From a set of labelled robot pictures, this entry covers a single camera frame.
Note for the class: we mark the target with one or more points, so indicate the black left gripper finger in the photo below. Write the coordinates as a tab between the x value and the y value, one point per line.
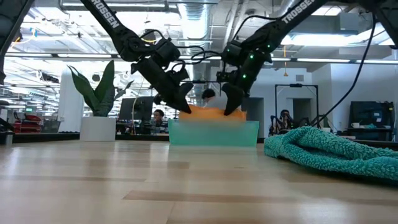
178	104
187	90

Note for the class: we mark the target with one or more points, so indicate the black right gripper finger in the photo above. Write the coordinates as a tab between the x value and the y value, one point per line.
233	96

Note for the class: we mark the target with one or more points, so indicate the orange microfiber towel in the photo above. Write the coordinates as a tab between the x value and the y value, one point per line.
211	115

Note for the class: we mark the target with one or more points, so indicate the teal microfiber towel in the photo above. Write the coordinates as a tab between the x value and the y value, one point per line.
326	152

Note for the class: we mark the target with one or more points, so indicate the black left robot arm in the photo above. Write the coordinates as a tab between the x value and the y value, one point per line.
124	40

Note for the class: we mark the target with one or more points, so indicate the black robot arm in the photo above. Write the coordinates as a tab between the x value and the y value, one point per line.
272	124
323	119

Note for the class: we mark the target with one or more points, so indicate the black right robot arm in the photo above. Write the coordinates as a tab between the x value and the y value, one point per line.
270	31

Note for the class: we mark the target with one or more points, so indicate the teal translucent plastic basket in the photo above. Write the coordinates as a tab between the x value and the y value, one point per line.
214	135

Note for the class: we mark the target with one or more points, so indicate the person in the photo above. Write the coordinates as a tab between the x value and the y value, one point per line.
284	116
214	101
158	116

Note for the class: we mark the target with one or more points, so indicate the black computer monitor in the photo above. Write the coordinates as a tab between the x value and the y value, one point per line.
136	109

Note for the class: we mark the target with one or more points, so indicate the yellow hanging pendant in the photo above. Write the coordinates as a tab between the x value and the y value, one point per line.
285	74

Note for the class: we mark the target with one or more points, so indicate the green snake plant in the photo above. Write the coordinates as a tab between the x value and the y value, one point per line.
105	90

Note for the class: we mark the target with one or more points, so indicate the white round plant pot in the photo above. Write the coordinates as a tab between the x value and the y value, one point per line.
98	129

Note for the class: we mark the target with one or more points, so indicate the long ceiling light bar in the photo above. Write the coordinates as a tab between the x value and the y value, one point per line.
326	60

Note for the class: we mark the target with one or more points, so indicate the white building column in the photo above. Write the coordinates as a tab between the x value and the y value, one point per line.
70	105

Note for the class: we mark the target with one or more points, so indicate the white paper cup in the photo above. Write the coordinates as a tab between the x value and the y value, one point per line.
325	130

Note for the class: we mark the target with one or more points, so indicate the grey storage bin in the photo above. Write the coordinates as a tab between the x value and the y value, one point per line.
49	127

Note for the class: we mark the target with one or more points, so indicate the white mug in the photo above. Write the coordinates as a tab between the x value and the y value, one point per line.
355	125

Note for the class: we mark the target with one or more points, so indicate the dark monitor with stickers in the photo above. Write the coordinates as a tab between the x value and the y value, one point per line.
370	113

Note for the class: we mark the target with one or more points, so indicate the red storage rack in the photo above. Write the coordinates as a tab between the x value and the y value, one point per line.
32	118

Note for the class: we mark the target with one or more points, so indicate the dark office desk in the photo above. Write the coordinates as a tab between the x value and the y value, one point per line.
370	133

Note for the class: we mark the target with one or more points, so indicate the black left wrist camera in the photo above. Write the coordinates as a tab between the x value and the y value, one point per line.
179	75

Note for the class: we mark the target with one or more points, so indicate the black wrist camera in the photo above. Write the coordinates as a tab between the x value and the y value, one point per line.
224	76
179	75

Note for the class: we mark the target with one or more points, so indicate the black metal rig frame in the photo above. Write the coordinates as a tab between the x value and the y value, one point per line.
295	85
205	81

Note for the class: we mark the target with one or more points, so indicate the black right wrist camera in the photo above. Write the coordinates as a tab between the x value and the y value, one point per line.
224	76

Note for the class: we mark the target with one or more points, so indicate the wall air vent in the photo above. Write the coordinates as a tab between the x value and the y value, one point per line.
299	78

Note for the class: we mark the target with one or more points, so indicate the silver spiral ceiling duct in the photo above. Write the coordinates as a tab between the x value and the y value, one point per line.
195	21

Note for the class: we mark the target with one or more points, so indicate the black aluminium table frame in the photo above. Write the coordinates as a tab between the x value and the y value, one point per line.
46	137

